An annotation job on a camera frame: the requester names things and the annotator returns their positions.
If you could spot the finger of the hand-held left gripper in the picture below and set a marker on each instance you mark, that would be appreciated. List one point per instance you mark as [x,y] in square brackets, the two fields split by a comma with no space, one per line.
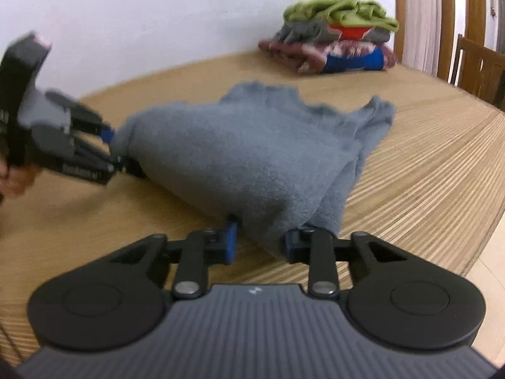
[86,166]
[105,136]

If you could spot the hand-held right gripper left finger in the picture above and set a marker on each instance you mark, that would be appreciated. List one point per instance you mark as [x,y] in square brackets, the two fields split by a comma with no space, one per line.
[232,244]

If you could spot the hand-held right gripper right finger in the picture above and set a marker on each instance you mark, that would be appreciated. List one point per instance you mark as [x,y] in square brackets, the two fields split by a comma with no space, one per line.
[290,244]

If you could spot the grey sweater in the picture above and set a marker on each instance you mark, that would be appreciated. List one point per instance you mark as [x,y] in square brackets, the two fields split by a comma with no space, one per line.
[244,154]

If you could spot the person's left hand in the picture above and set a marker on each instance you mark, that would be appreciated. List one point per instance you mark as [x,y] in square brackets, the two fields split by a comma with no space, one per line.
[15,181]

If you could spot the grey red folded garment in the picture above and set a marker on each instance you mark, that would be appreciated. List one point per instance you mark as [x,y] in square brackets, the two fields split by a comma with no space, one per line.
[303,31]

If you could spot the wooden chair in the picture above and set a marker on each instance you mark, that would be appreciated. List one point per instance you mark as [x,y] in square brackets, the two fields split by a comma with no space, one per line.
[481,71]

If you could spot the pale striped curtain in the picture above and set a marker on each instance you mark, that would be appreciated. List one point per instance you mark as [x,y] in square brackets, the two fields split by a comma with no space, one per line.
[424,19]

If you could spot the wooden frame post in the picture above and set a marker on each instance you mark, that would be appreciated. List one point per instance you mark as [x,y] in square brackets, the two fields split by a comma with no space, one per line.
[447,23]
[400,12]

